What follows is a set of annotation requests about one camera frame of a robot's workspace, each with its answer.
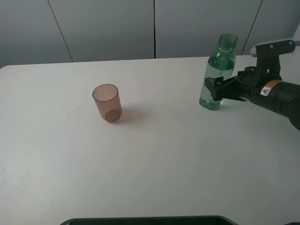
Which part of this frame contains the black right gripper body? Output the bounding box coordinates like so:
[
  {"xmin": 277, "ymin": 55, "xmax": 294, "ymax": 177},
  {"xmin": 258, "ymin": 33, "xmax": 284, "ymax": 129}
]
[{"xmin": 237, "ymin": 66, "xmax": 282, "ymax": 103}]

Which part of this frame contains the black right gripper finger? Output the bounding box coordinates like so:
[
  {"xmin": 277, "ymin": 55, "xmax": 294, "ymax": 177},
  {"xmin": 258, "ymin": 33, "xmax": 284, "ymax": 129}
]
[{"xmin": 204, "ymin": 76, "xmax": 239, "ymax": 101}]

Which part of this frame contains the green plastic water bottle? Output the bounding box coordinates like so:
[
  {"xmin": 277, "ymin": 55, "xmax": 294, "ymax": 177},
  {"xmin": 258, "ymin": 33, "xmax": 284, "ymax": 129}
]
[{"xmin": 199, "ymin": 33, "xmax": 238, "ymax": 111}]

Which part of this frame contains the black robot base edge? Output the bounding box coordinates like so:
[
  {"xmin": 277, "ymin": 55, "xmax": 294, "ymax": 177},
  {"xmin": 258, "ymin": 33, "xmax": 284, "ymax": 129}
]
[{"xmin": 62, "ymin": 216, "xmax": 236, "ymax": 225}]

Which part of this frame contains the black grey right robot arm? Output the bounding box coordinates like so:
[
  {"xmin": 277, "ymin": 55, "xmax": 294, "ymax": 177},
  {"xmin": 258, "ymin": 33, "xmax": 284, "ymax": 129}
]
[{"xmin": 204, "ymin": 67, "xmax": 300, "ymax": 129}]

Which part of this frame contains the pink translucent plastic cup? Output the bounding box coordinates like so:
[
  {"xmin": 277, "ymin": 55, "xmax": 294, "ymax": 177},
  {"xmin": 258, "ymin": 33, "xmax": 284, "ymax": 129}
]
[{"xmin": 92, "ymin": 84, "xmax": 122, "ymax": 122}]

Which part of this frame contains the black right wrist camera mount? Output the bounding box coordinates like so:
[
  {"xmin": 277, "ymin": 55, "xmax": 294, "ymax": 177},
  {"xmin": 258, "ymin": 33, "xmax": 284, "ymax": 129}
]
[{"xmin": 250, "ymin": 39, "xmax": 296, "ymax": 85}]

